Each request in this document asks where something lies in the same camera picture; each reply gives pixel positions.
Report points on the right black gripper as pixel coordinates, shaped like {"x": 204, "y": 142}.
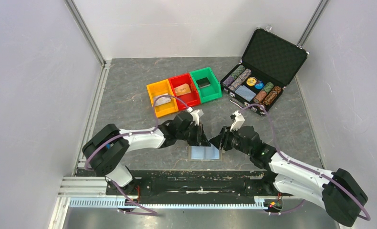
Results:
{"x": 225, "y": 133}

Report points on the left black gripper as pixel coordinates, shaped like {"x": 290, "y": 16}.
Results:
{"x": 200, "y": 139}

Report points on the grey card holder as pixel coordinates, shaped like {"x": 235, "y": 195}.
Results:
{"x": 204, "y": 153}

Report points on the tan card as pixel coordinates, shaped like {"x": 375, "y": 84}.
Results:
{"x": 182, "y": 89}

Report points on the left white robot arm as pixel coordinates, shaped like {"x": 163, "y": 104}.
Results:
{"x": 106, "y": 149}

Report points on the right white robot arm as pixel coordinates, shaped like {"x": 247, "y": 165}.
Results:
{"x": 338, "y": 193}

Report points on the blue playing card deck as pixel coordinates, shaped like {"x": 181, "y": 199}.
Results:
{"x": 246, "y": 93}

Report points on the silver card in yellow bin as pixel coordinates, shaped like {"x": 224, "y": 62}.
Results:
{"x": 163, "y": 100}

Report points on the red plastic bin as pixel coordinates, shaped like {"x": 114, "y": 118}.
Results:
{"x": 192, "y": 99}

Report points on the green plastic bin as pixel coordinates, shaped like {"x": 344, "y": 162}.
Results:
{"x": 210, "y": 93}

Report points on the purple poker chip row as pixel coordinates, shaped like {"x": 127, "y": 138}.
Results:
{"x": 232, "y": 85}

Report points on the brown poker chip row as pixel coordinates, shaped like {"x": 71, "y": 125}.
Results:
{"x": 267, "y": 94}

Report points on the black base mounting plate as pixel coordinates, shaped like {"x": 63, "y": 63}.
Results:
{"x": 199, "y": 186}

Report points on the yellow plastic bin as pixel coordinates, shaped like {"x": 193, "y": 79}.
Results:
{"x": 159, "y": 93}

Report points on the yellow dealer button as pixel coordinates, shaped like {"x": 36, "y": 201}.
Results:
{"x": 251, "y": 81}

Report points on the blue dealer button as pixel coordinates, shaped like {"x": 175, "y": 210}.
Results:
{"x": 259, "y": 85}

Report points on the green poker chip row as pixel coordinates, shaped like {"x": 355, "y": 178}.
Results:
{"x": 237, "y": 72}

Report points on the black poker chip case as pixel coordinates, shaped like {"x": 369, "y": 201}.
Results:
{"x": 270, "y": 59}

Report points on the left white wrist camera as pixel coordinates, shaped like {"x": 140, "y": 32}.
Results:
{"x": 196, "y": 114}

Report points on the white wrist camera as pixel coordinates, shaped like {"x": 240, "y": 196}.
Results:
{"x": 196, "y": 114}
{"x": 237, "y": 119}

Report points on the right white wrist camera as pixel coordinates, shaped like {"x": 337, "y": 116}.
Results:
{"x": 237, "y": 119}

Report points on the right aluminium frame post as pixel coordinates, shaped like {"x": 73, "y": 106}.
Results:
{"x": 312, "y": 22}

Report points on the aluminium frame post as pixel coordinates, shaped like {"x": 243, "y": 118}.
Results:
{"x": 312, "y": 22}
{"x": 85, "y": 31}

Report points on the left aluminium frame post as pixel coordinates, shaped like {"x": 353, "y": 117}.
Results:
{"x": 85, "y": 31}

